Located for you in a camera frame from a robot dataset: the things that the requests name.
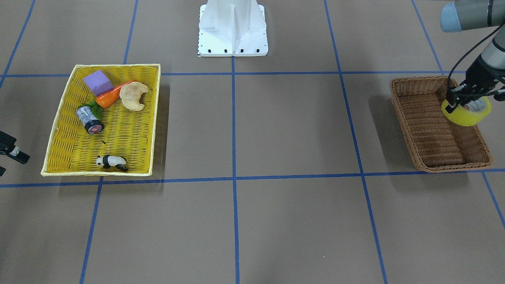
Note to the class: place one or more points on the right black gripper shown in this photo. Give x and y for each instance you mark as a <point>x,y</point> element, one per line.
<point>8,149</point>

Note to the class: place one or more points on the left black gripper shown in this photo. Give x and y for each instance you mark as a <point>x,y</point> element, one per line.
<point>482,73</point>

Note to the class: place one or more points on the yellow tape roll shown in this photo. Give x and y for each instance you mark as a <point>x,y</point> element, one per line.
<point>470,114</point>

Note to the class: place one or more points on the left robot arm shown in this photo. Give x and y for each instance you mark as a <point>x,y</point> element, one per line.
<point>462,15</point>

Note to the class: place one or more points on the brown wicker basket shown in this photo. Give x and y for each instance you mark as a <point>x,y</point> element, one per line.
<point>435,144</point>

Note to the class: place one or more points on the yellow woven basket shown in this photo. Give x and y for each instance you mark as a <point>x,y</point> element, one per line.
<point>71,151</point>

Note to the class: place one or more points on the small black labelled jar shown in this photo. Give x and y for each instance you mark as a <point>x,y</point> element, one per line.
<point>91,123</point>

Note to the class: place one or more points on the panda figurine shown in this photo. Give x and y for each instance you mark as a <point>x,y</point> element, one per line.
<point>109,161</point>

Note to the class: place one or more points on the orange toy carrot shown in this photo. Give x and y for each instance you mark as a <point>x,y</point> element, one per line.
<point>105,100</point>

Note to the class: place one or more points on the purple foam block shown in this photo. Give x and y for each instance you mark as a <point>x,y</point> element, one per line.
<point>98,83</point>

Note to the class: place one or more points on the toy bread piece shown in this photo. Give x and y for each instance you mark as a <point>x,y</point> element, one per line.
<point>130,95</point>

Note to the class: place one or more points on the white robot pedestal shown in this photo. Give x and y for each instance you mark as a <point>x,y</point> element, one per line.
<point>232,28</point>

